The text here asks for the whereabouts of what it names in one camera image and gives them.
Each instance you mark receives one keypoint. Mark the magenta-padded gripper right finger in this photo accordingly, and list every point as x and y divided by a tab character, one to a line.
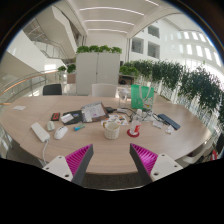
165	164

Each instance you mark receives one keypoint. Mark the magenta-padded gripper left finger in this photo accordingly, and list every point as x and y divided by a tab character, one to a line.
59	166

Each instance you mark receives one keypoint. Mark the white computer mouse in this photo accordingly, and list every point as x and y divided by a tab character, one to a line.
60	132

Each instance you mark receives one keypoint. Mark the small clear wrapped packet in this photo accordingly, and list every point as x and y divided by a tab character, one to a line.
170	129

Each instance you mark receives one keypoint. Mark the white flat packet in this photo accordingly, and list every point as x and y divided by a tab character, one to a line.
157	124

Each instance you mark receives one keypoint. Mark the small grey-white mouse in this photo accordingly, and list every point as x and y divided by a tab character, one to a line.
50	125

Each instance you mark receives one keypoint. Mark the dark blue keyboard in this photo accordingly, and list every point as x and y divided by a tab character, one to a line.
169	121

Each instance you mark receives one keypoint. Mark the small blue-green tube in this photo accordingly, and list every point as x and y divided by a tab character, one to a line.
79	127

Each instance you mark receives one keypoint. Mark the flat round red coaster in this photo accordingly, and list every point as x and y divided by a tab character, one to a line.
129	134

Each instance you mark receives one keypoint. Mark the small red-black case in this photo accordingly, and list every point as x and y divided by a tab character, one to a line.
55	116

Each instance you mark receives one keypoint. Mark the black notebook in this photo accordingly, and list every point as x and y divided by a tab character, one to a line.
75	118

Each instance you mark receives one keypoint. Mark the printed booklet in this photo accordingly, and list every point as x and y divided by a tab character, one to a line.
94	111

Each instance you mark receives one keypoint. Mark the colourful sticker sheet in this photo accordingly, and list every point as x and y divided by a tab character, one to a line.
115	117

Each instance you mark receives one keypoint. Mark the white paper sheet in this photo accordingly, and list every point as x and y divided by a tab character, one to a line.
19	108

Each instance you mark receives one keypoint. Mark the green tote bag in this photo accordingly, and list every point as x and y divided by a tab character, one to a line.
140	96

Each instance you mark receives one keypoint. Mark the black power adapter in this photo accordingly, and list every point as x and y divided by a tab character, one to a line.
110	109

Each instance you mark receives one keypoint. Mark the black chair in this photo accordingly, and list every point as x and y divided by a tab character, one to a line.
52	89

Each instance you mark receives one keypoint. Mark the clear glass jug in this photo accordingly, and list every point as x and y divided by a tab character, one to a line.
123	97

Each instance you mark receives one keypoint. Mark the green hedge plants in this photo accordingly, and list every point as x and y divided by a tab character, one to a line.
190	80

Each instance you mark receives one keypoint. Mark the wooden handrail glass railing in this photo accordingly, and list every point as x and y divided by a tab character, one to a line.
26	80

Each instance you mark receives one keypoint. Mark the potted green plants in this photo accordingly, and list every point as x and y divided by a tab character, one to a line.
71	68

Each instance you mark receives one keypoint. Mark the white cabinet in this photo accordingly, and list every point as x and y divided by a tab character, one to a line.
97	71

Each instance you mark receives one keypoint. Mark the green plants on cabinet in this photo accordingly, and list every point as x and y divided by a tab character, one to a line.
98	49

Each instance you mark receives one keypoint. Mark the ceiling light strips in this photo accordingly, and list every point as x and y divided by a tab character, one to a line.
108	21

